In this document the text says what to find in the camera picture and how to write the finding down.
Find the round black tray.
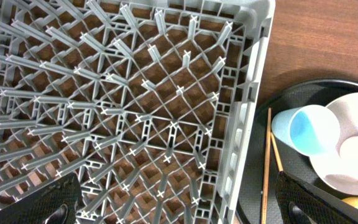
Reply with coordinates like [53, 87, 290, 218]
[236, 79, 358, 223]

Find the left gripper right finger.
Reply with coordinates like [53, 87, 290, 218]
[275, 171, 358, 223]

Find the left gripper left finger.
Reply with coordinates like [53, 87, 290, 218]
[0, 173, 82, 223]

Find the grey dishwasher rack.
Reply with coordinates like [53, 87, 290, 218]
[0, 0, 276, 223]

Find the wooden chopstick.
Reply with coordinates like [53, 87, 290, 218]
[270, 133, 283, 172]
[260, 108, 272, 224]

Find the blue plastic cup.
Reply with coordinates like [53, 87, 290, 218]
[272, 105, 341, 157]

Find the white round plate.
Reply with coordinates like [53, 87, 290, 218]
[310, 92, 358, 195]

